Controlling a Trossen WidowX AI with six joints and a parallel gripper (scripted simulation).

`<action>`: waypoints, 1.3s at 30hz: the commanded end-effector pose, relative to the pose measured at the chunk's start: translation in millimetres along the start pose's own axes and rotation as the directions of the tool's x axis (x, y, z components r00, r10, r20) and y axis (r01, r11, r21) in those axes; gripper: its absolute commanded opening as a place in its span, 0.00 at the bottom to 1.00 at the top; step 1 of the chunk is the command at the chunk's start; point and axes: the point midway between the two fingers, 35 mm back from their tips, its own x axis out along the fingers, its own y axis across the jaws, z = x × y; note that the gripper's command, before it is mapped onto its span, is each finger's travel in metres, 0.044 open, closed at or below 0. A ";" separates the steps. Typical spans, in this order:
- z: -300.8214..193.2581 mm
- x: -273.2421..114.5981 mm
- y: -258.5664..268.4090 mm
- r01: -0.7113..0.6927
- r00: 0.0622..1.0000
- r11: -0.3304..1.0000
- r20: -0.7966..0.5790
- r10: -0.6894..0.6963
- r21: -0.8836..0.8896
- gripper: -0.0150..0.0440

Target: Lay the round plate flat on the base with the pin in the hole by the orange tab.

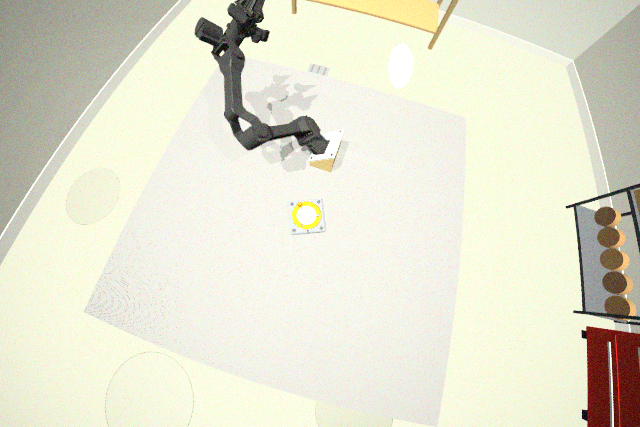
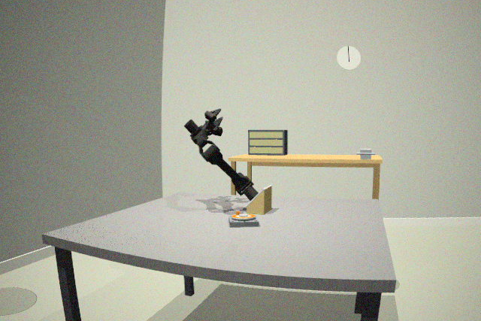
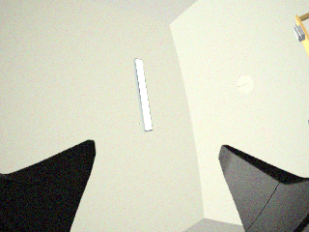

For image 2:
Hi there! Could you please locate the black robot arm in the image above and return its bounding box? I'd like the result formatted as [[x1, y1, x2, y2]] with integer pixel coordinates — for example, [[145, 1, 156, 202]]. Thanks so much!
[[184, 119, 259, 201]]

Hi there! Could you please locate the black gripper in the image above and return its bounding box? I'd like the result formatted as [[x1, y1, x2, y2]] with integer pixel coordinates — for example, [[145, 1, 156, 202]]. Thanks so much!
[[200, 108, 223, 135]]

